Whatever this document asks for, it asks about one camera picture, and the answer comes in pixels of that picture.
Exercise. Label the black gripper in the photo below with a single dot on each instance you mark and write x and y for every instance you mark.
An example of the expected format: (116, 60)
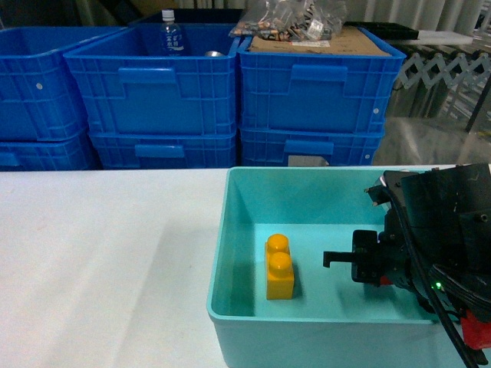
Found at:
(364, 256)

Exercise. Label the red one-stud toy block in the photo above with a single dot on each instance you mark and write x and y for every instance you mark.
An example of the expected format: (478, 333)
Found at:
(385, 281)

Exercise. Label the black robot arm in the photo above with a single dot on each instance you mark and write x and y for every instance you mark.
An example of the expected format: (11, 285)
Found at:
(435, 244)

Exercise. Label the yellow two-stud toy block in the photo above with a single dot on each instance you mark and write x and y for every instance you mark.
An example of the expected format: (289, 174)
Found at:
(279, 271)

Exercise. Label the blue crate bottom right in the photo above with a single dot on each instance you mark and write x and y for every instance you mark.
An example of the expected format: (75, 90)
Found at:
(276, 147)

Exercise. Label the blue crate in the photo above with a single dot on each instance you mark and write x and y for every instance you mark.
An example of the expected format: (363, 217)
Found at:
(129, 87)
(74, 153)
(138, 151)
(317, 93)
(40, 99)
(276, 147)

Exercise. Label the turquoise plastic tub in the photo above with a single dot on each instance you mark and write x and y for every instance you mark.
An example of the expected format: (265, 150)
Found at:
(331, 321)

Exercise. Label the expandable roller conveyor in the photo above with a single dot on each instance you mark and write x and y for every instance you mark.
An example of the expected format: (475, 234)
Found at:
(439, 81)

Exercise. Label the blue crate top right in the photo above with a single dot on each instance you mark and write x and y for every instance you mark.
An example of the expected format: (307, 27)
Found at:
(317, 93)

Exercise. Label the blue crate bottom middle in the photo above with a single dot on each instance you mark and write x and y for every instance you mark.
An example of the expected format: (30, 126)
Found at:
(138, 151)

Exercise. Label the brown cardboard sheet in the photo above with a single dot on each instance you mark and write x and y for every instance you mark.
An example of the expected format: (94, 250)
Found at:
(350, 42)

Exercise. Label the black tray on conveyor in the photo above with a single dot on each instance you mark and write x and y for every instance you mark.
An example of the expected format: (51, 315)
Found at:
(386, 30)

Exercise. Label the clear bag of parts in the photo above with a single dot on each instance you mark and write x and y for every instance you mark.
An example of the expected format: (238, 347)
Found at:
(292, 20)

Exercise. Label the silver can top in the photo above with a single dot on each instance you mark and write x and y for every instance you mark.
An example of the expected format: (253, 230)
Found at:
(214, 54)

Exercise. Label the clear water bottle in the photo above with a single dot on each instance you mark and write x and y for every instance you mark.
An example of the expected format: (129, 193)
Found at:
(171, 36)

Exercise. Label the blue crate top middle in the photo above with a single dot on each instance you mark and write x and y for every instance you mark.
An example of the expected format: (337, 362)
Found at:
(129, 87)

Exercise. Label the blue crate bottom left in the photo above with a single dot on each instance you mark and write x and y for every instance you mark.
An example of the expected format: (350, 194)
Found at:
(74, 153)

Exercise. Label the blue crate top left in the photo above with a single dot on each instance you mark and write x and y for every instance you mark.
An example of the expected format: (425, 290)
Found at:
(40, 99)

